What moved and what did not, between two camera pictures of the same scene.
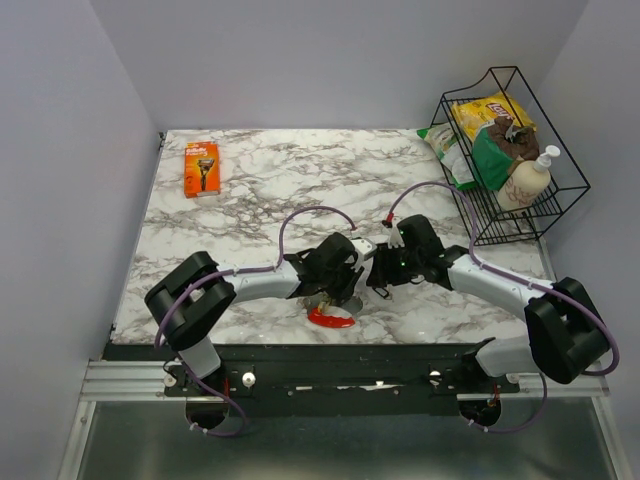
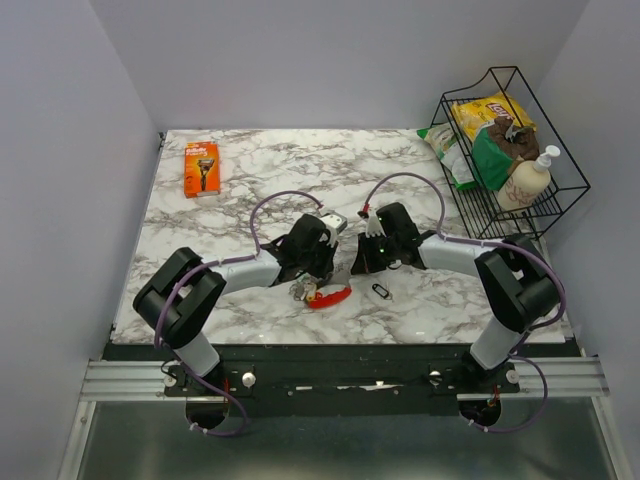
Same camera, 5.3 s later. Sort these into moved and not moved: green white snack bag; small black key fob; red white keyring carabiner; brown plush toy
Moved: red white keyring carabiner
Not moved: brown plush toy; small black key fob; green white snack bag
